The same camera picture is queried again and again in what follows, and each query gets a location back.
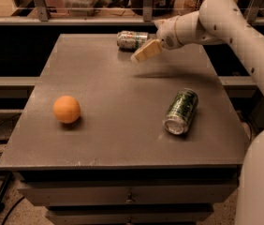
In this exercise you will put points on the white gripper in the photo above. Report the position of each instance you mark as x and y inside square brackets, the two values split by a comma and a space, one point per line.
[167, 35]

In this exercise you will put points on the silver green 7up can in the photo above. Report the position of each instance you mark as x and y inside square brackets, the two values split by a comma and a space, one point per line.
[131, 40]

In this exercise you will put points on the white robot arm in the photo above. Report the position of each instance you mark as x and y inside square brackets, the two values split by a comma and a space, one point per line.
[220, 21]

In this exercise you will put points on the dark green soda can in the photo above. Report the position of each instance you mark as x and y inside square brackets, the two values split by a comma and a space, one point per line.
[181, 111]

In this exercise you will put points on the orange ball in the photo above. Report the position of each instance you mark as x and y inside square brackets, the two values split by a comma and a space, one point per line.
[66, 109]

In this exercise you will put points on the grey drawer cabinet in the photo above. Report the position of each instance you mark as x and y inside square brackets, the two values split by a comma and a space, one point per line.
[117, 164]

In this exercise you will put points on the black power adapter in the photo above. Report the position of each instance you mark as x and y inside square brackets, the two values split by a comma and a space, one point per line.
[6, 129]

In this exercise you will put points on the grey metal shelf rail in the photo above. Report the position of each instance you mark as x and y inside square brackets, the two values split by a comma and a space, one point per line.
[38, 11]

